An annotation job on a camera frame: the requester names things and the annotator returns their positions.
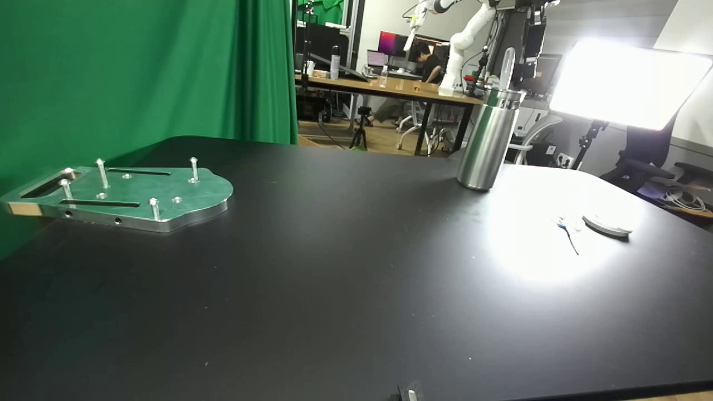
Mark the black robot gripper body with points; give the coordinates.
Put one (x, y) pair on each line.
(525, 13)

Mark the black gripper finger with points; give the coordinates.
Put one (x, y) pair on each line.
(498, 52)
(534, 49)

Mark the stainless steel flask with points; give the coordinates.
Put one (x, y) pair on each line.
(489, 141)

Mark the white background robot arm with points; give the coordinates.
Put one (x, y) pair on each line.
(489, 11)

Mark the bright studio light panel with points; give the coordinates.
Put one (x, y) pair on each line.
(627, 85)

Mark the wooden background desk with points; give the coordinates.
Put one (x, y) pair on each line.
(400, 88)

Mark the computer monitor with pink screen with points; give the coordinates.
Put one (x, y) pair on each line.
(390, 42)

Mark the metal plate with bolts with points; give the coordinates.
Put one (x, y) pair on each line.
(148, 199)

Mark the green screen curtain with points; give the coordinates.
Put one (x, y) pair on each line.
(98, 79)

